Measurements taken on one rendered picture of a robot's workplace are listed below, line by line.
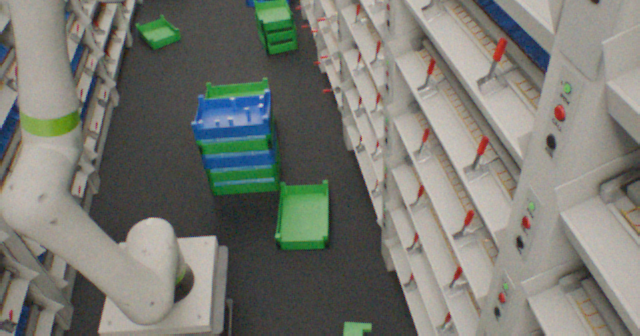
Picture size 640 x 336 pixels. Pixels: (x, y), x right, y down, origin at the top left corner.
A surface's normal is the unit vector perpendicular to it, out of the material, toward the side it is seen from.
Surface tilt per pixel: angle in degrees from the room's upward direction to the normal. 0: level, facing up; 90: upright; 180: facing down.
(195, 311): 3
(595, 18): 90
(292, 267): 0
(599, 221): 23
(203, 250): 3
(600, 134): 90
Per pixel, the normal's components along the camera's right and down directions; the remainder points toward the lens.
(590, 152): 0.19, 0.64
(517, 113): -0.44, -0.62
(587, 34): -0.98, 0.17
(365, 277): -0.07, -0.75
